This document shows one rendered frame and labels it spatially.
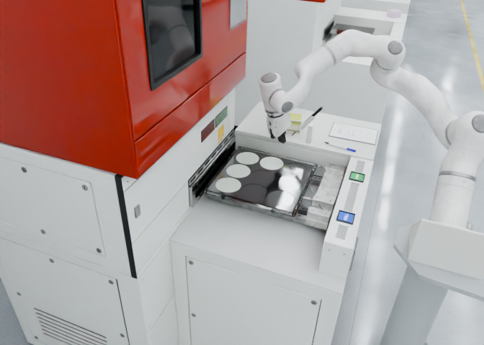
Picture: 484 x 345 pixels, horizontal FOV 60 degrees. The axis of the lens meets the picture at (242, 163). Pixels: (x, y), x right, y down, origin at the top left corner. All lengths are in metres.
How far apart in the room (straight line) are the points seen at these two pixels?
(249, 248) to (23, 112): 0.83
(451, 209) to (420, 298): 0.37
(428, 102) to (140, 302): 1.24
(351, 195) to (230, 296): 0.58
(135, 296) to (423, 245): 0.99
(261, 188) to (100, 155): 0.71
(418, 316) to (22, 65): 1.58
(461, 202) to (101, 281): 1.25
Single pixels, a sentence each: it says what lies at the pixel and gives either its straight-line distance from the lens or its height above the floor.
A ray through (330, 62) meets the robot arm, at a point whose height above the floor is 1.34.
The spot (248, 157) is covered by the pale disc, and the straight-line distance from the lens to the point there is 1.83.
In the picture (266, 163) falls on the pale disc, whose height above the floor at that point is 0.90.
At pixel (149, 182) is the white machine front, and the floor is 1.13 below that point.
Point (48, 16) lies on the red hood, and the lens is 1.09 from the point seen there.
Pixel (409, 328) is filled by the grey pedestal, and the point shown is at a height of 0.45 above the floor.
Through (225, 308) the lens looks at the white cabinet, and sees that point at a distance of 1.68.
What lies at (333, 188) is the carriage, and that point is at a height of 0.88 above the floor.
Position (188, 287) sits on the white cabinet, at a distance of 1.68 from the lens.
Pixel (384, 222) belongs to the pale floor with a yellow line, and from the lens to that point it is 3.06.
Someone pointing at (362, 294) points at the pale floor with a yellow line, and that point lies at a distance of 2.55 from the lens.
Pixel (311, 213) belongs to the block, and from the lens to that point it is 1.54.
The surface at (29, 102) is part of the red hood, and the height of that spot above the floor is 1.39.
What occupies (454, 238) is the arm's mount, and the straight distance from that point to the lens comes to 1.52.
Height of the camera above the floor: 1.88
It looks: 33 degrees down
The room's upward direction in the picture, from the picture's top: 2 degrees clockwise
